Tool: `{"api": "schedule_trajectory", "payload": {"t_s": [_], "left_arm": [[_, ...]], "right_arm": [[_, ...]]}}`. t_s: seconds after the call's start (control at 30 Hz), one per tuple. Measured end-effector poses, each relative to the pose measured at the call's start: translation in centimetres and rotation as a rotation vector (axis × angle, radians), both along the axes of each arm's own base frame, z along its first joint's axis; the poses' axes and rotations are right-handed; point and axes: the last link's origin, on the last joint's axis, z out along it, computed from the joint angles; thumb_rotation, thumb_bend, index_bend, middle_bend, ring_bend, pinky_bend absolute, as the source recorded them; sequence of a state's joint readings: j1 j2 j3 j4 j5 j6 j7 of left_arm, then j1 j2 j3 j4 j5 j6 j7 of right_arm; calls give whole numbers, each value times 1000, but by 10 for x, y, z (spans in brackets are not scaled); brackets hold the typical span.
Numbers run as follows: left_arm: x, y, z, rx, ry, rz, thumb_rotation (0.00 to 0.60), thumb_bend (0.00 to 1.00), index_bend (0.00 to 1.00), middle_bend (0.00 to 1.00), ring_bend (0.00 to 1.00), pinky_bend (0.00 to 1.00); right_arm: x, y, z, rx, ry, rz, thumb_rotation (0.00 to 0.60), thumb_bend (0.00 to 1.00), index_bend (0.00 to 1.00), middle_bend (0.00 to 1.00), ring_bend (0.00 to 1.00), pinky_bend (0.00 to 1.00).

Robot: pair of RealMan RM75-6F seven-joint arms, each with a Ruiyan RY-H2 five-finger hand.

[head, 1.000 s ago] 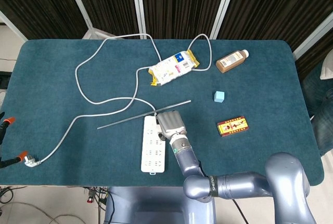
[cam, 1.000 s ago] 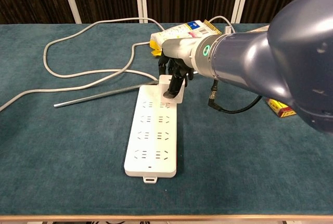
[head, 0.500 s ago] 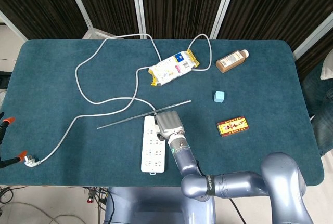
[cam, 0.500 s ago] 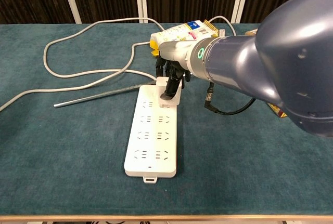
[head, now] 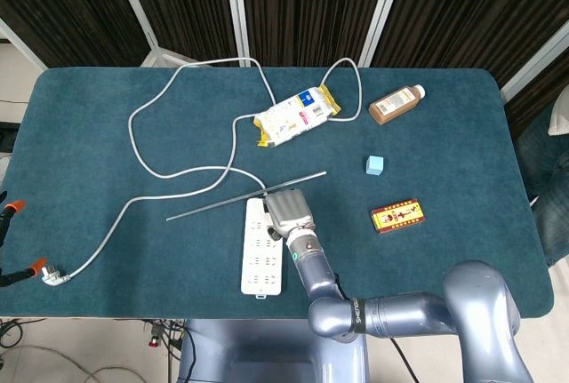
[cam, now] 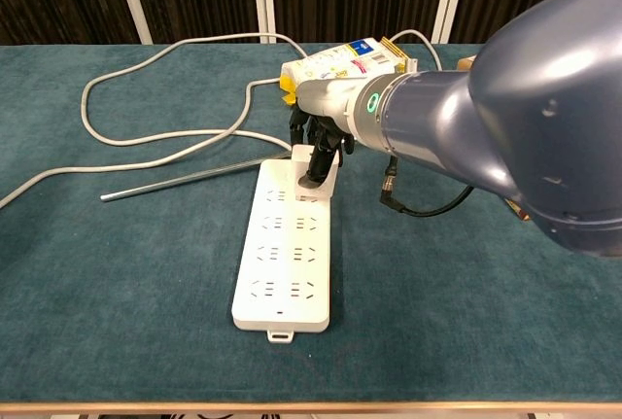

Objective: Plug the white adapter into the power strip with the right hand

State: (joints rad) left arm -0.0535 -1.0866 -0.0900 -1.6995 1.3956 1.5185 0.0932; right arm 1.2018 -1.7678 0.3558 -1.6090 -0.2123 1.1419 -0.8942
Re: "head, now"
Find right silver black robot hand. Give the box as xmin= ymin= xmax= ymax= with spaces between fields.
xmin=260 ymin=189 xmax=317 ymax=242

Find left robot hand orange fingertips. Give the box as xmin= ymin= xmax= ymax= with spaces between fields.
xmin=0 ymin=190 xmax=48 ymax=289

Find white power strip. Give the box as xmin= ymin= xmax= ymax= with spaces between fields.
xmin=240 ymin=197 xmax=285 ymax=300

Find thin metal rod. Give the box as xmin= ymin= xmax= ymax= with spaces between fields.
xmin=165 ymin=171 xmax=327 ymax=222

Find black box on floor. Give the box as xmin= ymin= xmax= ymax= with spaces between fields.
xmin=0 ymin=121 xmax=20 ymax=153

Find white yellow snack package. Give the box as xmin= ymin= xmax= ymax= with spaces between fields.
xmin=252 ymin=84 xmax=342 ymax=148

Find light blue cube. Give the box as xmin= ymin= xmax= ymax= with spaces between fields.
xmin=365 ymin=155 xmax=385 ymax=177

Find red yellow small box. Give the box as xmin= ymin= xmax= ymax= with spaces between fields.
xmin=370 ymin=197 xmax=427 ymax=235

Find teal table cloth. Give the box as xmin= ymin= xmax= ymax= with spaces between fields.
xmin=0 ymin=66 xmax=556 ymax=320

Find blue-grey robot torso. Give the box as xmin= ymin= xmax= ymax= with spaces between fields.
xmin=177 ymin=318 xmax=370 ymax=383

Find brown bottle white cap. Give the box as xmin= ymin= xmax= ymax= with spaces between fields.
xmin=368 ymin=84 xmax=427 ymax=126

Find white screen foot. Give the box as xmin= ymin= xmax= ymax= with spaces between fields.
xmin=140 ymin=44 xmax=202 ymax=68

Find dark slatted screen panel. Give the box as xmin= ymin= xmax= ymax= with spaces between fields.
xmin=239 ymin=0 xmax=395 ymax=68
xmin=0 ymin=0 xmax=150 ymax=68
xmin=504 ymin=52 xmax=569 ymax=138
xmin=371 ymin=0 xmax=569 ymax=89
xmin=119 ymin=0 xmax=239 ymax=67

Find white power strip cable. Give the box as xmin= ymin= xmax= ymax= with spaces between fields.
xmin=41 ymin=57 xmax=362 ymax=287

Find grey floor cable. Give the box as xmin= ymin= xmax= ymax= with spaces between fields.
xmin=0 ymin=345 xmax=134 ymax=383

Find tangled black cable bundle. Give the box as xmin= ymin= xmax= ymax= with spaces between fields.
xmin=140 ymin=318 xmax=197 ymax=383

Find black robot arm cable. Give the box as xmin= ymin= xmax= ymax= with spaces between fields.
xmin=332 ymin=272 xmax=421 ymax=383

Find white screen frame post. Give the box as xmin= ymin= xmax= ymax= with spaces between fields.
xmin=498 ymin=20 xmax=569 ymax=104
xmin=106 ymin=0 xmax=160 ymax=52
xmin=357 ymin=0 xmax=410 ymax=68
xmin=0 ymin=17 xmax=49 ymax=72
xmin=223 ymin=0 xmax=251 ymax=68

